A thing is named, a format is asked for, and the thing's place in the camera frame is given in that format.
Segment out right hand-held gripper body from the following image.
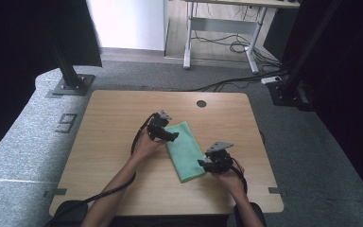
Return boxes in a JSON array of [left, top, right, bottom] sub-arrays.
[[205, 141, 235, 174]]

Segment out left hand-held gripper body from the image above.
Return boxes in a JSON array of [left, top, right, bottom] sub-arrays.
[[147, 110, 173, 140]]

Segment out green cloth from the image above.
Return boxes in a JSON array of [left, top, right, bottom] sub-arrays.
[[164, 120, 208, 184]]

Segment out person's left hand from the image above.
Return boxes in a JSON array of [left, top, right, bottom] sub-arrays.
[[130, 125, 167, 163]]

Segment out person's right hand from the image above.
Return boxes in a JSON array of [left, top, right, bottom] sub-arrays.
[[212, 166, 248, 197]]

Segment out white power strip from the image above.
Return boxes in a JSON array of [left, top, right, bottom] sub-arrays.
[[260, 75, 284, 86]]

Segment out black metal stand square base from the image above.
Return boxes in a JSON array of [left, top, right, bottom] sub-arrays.
[[48, 27, 96, 96]]

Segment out black metal stand dark base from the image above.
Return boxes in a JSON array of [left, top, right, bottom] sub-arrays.
[[267, 0, 343, 112]]

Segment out white panel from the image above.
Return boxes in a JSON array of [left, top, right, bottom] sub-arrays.
[[86, 0, 166, 52]]

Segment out person's dark-clothed legs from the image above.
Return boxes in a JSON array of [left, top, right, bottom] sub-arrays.
[[49, 200, 268, 227]]

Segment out black box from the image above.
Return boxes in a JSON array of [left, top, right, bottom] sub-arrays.
[[262, 8, 300, 61]]

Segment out black curtain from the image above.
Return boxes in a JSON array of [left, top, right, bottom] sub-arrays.
[[280, 0, 363, 213], [0, 0, 104, 166]]

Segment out right gripper black red cable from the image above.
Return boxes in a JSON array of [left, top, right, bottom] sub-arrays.
[[230, 157, 250, 195]]

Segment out long black floor cable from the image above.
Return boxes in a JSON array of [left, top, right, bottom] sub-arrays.
[[185, 71, 289, 94]]

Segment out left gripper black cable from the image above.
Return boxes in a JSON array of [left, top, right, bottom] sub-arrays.
[[43, 112, 159, 227]]

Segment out white frame desk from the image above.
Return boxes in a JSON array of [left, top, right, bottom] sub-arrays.
[[181, 0, 302, 76]]

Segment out black cable bundle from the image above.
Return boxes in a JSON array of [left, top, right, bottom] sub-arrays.
[[190, 31, 282, 69]]

